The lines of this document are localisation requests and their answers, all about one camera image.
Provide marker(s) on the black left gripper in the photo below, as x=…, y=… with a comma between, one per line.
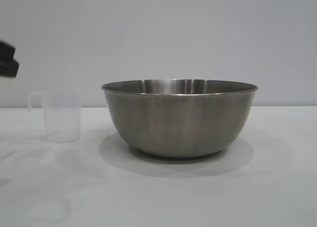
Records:
x=7, y=66

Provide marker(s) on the clear plastic measuring cup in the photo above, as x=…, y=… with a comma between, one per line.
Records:
x=62, y=118

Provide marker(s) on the stainless steel mixing bowl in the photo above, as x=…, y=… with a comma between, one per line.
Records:
x=178, y=123

